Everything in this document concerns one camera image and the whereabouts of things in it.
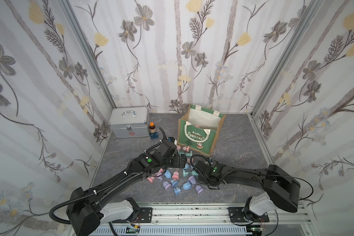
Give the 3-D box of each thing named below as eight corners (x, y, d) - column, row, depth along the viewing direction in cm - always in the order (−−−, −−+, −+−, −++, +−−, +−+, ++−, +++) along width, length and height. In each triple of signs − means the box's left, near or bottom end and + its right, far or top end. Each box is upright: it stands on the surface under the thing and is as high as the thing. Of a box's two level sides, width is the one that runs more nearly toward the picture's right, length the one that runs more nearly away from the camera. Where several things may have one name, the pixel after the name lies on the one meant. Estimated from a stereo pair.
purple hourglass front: (199, 195, 82) (199, 193, 80) (187, 179, 87) (188, 178, 85) (203, 191, 83) (204, 189, 81) (192, 176, 89) (192, 174, 87)
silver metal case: (110, 134, 110) (101, 119, 97) (130, 114, 123) (124, 99, 111) (140, 147, 102) (134, 133, 90) (157, 125, 116) (155, 110, 103)
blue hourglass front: (175, 195, 81) (175, 194, 79) (173, 190, 83) (173, 188, 81) (191, 187, 84) (192, 186, 82) (189, 182, 86) (189, 180, 84)
